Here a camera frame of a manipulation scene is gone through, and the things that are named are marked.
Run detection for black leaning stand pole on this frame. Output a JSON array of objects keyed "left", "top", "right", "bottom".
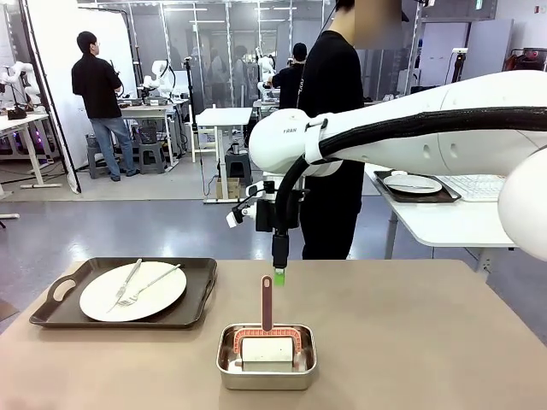
[{"left": 19, "top": 0, "right": 82, "bottom": 194}]

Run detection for grey plastic stool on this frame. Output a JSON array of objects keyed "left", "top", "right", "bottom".
[
  {"left": 137, "top": 143, "right": 167, "bottom": 175},
  {"left": 224, "top": 151, "right": 254, "bottom": 188},
  {"left": 86, "top": 143, "right": 111, "bottom": 179}
]

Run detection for black camera tripod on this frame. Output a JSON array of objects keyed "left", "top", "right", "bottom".
[{"left": 183, "top": 55, "right": 200, "bottom": 163}]

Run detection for white side table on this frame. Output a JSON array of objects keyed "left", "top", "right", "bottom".
[{"left": 365, "top": 164, "right": 521, "bottom": 260}]

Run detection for large white plate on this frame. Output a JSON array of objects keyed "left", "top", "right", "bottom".
[{"left": 79, "top": 261, "right": 188, "bottom": 323}]

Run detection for white height-adjustable desk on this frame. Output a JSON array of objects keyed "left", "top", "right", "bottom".
[{"left": 194, "top": 107, "right": 254, "bottom": 205}]

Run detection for man black shirt blue jeans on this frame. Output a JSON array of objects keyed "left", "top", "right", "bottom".
[{"left": 70, "top": 30, "right": 141, "bottom": 183}]

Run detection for rectangular metal tin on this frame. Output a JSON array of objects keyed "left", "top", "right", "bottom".
[{"left": 215, "top": 323, "right": 318, "bottom": 391}]

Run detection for black tray on side table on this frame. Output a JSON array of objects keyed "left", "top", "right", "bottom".
[{"left": 373, "top": 169, "right": 462, "bottom": 203}]

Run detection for white wire dish rack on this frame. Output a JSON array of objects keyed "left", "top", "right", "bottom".
[{"left": 438, "top": 173, "right": 508, "bottom": 202}]

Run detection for man with black cap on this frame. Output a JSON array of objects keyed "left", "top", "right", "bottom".
[{"left": 272, "top": 42, "right": 309, "bottom": 110}]

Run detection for dark brown serving tray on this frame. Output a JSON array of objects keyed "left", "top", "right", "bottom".
[{"left": 28, "top": 256, "right": 218, "bottom": 330}]

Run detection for person in black t-shirt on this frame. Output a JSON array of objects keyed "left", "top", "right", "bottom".
[{"left": 297, "top": 0, "right": 403, "bottom": 261}]

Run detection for silver fork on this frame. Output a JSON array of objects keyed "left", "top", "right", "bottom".
[{"left": 115, "top": 264, "right": 182, "bottom": 308}]

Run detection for white backdrop panel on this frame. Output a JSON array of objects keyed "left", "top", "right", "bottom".
[{"left": 27, "top": 7, "right": 138, "bottom": 172}]

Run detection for black sleeved arm cable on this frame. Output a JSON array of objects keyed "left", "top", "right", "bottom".
[{"left": 273, "top": 108, "right": 547, "bottom": 234}]

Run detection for silver table knife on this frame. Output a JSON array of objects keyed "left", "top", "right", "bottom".
[{"left": 105, "top": 258, "right": 143, "bottom": 313}]

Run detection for cardboard box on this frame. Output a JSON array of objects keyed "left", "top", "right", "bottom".
[{"left": 215, "top": 177, "right": 241, "bottom": 201}]

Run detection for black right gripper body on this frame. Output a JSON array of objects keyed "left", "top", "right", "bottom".
[{"left": 255, "top": 190, "right": 301, "bottom": 234}]

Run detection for white workbench desk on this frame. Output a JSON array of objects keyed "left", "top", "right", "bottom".
[{"left": 120, "top": 98, "right": 190, "bottom": 168}]

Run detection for clothes rack with jackets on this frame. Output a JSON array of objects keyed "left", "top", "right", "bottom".
[{"left": 503, "top": 46, "right": 547, "bottom": 73}]

